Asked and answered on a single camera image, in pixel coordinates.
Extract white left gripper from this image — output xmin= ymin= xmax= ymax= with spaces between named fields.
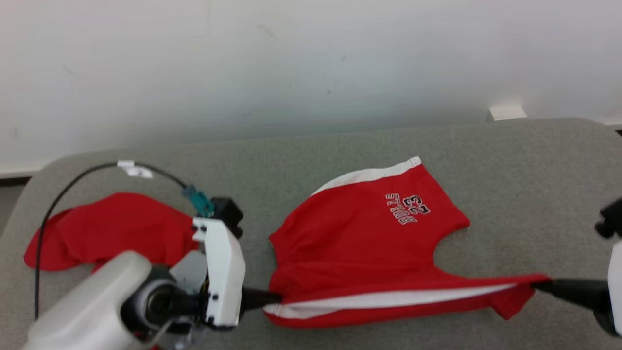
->
xmin=192 ymin=216 xmax=283 ymax=331

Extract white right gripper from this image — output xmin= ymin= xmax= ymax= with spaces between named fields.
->
xmin=531 ymin=240 xmax=622 ymax=337

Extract red Bulls basketball shorts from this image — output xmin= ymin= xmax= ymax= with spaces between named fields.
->
xmin=262 ymin=156 xmax=552 ymax=329

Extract red basketball jersey white trim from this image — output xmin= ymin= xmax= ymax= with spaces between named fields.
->
xmin=23 ymin=192 xmax=201 ymax=274

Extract grey fabric sofa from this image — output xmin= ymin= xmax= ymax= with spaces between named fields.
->
xmin=0 ymin=117 xmax=622 ymax=350

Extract white and black skirting board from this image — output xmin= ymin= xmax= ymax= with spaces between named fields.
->
xmin=0 ymin=170 xmax=37 ymax=186

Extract white wall box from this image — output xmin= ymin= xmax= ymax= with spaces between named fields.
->
xmin=486 ymin=103 xmax=528 ymax=122

